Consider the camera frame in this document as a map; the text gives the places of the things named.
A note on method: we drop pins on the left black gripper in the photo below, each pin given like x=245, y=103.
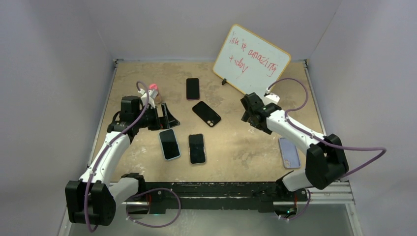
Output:
x=168, y=121

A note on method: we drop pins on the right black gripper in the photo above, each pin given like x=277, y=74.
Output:
x=247, y=118

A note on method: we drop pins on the black phone case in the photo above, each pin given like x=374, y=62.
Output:
x=206, y=114

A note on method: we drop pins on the black phone purple edge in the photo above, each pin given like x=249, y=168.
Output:
x=192, y=89

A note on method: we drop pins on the clear magsafe phone case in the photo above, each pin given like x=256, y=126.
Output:
x=190, y=150

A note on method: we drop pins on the lavender phone case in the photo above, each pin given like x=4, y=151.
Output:
x=289, y=154

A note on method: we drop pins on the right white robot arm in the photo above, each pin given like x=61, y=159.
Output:
x=325, y=163

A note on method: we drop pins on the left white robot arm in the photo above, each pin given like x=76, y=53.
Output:
x=91, y=200

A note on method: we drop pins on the pink capped small bottle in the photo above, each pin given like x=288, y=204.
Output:
x=155, y=94

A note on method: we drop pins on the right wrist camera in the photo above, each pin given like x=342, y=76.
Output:
x=271, y=98

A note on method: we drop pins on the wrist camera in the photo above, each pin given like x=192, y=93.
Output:
x=271, y=98
x=148, y=96

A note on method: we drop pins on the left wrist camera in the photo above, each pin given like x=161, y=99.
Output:
x=148, y=96

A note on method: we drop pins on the whiteboard with yellow frame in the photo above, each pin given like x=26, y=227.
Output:
x=248, y=62

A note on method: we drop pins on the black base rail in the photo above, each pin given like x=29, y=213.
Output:
x=264, y=197

